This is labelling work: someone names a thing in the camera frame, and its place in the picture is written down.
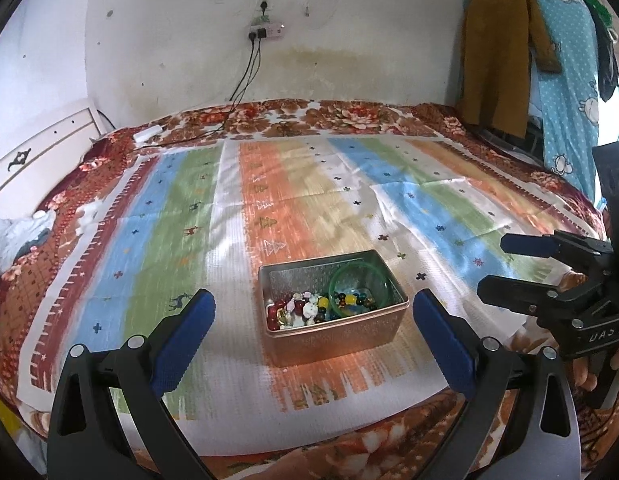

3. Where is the white headboard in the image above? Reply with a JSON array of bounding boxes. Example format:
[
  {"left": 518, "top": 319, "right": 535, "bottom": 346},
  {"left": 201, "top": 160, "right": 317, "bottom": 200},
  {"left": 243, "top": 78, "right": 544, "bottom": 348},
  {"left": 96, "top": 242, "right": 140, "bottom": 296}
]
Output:
[{"left": 0, "top": 99, "right": 102, "bottom": 206}]

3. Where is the red glass bead bracelet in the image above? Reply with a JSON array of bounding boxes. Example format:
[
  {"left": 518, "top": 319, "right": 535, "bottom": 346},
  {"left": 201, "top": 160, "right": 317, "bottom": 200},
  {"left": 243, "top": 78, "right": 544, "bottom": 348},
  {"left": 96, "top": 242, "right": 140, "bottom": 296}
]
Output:
[{"left": 266, "top": 296, "right": 315, "bottom": 332}]

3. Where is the multicolour glass bead bracelet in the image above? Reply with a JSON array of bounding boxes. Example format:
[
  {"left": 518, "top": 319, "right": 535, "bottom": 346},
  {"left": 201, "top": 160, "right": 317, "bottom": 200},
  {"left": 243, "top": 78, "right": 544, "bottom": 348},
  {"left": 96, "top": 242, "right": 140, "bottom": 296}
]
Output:
[{"left": 334, "top": 289, "right": 380, "bottom": 313}]

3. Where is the blue dotted hanging cloth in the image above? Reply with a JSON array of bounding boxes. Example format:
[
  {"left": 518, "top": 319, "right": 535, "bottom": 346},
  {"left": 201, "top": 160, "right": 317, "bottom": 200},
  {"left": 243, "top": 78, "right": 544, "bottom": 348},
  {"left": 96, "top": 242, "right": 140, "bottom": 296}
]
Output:
[{"left": 489, "top": 0, "right": 603, "bottom": 206}]

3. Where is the rose gold tin box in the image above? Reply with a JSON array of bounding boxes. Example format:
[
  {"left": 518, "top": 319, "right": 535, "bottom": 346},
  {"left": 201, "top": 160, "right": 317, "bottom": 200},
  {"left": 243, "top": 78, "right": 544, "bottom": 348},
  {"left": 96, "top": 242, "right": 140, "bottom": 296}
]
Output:
[{"left": 258, "top": 249, "right": 410, "bottom": 368}]

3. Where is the green jade bangle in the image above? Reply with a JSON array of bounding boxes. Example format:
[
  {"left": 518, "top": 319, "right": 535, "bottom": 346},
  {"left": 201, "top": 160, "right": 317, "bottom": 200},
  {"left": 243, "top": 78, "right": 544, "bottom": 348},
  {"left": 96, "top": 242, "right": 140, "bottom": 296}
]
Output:
[{"left": 328, "top": 265, "right": 391, "bottom": 317}]

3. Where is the white and blue cloth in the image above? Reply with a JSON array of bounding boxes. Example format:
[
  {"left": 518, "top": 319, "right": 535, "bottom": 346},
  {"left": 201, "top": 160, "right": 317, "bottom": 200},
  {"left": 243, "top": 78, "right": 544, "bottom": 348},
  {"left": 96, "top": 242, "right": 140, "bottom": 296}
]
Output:
[{"left": 0, "top": 207, "right": 57, "bottom": 291}]

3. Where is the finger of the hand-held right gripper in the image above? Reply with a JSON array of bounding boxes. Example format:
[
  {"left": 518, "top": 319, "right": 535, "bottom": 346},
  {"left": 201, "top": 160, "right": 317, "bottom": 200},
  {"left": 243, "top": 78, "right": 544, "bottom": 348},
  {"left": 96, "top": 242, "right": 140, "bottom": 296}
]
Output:
[
  {"left": 477, "top": 275, "right": 599, "bottom": 319},
  {"left": 500, "top": 230, "right": 613, "bottom": 267}
]

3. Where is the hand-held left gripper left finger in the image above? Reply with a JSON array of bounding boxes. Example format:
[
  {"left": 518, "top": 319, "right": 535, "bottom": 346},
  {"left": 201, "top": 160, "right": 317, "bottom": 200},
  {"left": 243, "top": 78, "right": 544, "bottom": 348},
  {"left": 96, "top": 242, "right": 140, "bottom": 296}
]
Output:
[{"left": 46, "top": 289, "right": 216, "bottom": 480}]

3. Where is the brown hanging garment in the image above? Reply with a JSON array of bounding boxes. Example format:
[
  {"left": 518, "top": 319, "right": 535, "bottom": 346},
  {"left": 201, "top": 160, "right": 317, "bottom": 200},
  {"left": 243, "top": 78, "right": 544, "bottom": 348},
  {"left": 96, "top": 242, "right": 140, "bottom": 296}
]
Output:
[{"left": 459, "top": 0, "right": 563, "bottom": 138}]

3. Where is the black cable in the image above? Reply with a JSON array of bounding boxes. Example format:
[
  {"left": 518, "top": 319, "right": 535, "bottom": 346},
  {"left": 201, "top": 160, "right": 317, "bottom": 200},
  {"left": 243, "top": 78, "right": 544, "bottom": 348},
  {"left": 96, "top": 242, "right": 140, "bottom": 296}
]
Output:
[
  {"left": 139, "top": 37, "right": 255, "bottom": 153},
  {"left": 186, "top": 37, "right": 265, "bottom": 138}
]

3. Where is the person's right hand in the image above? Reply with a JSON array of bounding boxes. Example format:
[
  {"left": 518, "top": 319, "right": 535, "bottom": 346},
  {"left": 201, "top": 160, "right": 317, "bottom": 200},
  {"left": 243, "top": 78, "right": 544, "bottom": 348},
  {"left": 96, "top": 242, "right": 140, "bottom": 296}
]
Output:
[{"left": 571, "top": 359, "right": 599, "bottom": 392}]

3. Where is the shell and turquoise bead bracelet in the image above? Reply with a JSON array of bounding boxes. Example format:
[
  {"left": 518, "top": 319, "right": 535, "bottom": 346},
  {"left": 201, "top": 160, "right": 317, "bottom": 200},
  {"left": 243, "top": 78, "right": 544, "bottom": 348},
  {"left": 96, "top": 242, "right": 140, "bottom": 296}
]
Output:
[{"left": 288, "top": 290, "right": 331, "bottom": 330}]

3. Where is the white power strip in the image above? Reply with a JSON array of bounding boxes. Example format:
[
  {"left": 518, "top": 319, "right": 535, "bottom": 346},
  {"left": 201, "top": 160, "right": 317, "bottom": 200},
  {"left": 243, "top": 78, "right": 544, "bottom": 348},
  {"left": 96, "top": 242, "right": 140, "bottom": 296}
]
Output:
[{"left": 246, "top": 20, "right": 287, "bottom": 42}]

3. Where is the striped printed mat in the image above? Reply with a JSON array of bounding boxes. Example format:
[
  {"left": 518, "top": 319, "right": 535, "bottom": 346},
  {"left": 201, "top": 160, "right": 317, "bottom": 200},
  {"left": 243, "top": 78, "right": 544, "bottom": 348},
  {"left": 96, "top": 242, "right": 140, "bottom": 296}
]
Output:
[{"left": 16, "top": 135, "right": 585, "bottom": 421}]

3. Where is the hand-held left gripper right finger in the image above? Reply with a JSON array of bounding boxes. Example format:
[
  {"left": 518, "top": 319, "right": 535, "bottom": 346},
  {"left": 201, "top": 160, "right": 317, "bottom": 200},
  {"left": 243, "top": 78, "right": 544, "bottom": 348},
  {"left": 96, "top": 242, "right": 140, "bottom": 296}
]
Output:
[{"left": 413, "top": 289, "right": 580, "bottom": 480}]

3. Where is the dark hanging garment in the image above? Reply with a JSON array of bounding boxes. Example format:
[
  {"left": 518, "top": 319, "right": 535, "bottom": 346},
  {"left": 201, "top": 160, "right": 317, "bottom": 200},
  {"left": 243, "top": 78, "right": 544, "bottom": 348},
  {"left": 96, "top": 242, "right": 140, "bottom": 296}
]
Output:
[{"left": 589, "top": 5, "right": 619, "bottom": 102}]

